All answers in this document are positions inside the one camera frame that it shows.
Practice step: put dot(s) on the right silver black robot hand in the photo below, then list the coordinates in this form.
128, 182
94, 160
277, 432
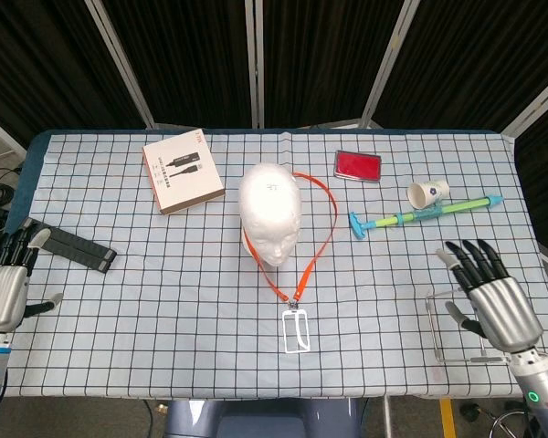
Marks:
502, 310

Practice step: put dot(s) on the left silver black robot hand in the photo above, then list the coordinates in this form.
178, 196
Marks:
2, 296

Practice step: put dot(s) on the white clear badge holder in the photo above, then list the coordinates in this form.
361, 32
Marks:
296, 313

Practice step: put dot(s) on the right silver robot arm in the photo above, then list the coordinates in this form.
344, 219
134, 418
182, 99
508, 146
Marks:
543, 392

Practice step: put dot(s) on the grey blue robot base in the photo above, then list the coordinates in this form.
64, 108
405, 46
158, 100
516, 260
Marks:
256, 420

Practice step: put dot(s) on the white foam mannequin head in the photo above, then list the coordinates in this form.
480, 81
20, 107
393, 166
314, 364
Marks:
269, 205

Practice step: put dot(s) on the clear acrylic stand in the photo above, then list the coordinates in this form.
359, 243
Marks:
432, 319

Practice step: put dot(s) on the black folded keyboard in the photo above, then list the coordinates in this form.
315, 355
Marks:
77, 248

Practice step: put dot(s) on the blue green toy water gun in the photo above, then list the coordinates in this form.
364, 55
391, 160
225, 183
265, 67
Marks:
420, 215

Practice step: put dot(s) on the white paper cup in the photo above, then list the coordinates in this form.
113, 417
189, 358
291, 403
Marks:
431, 191

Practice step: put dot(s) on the blue checkered tablecloth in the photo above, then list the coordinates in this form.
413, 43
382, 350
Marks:
187, 310

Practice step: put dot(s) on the red ink pad case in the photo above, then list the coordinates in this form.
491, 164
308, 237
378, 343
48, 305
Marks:
357, 165

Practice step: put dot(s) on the black folding screen grey frame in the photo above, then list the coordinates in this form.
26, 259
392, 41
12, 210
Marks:
187, 55

